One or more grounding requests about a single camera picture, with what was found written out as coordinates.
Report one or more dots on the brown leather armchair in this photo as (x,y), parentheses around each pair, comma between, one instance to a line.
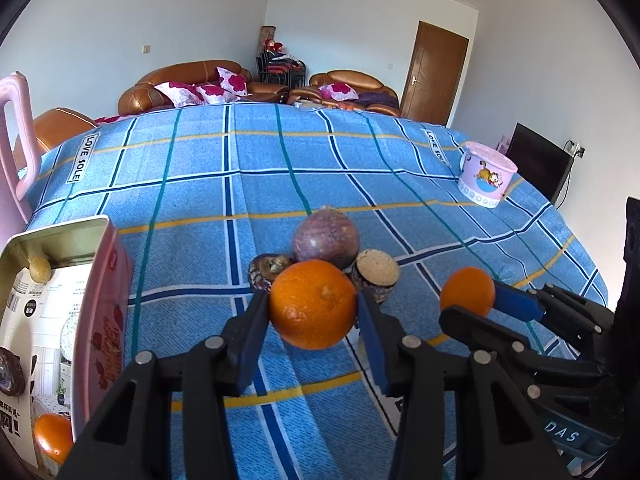
(350,77)

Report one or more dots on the purple blanket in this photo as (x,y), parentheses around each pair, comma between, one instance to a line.
(377,99)

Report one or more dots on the white magenta flower pillow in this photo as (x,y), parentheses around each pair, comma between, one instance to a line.
(232,81)
(339,91)
(180,94)
(214,94)

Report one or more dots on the pink electric kettle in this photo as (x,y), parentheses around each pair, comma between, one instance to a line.
(7,200)

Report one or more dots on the brown leather sofa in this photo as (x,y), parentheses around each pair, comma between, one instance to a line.
(175,72)

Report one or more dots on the red plush toy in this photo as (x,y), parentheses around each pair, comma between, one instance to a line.
(274,46)

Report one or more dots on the brown leather chaise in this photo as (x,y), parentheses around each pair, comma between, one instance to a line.
(55,125)

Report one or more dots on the black television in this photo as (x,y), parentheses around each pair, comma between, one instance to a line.
(537,160)

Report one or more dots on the wall power socket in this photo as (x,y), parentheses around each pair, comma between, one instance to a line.
(575,148)

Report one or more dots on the brown wooden door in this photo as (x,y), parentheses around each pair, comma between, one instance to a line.
(432,75)

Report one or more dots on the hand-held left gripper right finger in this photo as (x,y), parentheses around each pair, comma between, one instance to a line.
(372,340)

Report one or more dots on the large orange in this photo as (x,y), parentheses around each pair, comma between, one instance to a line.
(312,305)

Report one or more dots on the cork-topped small jar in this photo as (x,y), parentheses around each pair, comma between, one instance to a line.
(375,272)

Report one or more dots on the cluttered coffee table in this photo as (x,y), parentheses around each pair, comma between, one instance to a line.
(325,105)

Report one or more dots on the small yellow-green fruit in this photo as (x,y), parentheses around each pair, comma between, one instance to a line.
(40,269)

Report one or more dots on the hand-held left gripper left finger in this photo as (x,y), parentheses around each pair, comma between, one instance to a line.
(252,340)

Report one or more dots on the blue plaid tablecloth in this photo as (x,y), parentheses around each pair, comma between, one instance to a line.
(300,160)

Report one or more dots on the pink cartoon plastic tub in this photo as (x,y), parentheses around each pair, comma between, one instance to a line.
(485,180)

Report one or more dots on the printed paper leaflet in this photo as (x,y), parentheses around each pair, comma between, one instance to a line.
(55,300)

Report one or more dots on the dark brown taro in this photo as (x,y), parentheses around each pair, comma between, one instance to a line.
(11,372)
(265,270)

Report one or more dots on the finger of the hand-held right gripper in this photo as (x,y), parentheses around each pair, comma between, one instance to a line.
(517,302)
(480,332)

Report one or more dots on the pink metal tin box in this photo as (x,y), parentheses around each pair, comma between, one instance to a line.
(107,310)

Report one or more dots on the stacked dark chairs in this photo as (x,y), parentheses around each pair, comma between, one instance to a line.
(280,72)

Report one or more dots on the small orange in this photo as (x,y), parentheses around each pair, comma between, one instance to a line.
(52,437)
(467,292)

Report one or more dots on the round purple radish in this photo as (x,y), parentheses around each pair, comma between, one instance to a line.
(325,240)

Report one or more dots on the pink floral blanket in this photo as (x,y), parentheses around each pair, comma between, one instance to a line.
(114,119)

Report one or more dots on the tall patterned floor vase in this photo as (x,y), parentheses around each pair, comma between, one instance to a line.
(266,35)

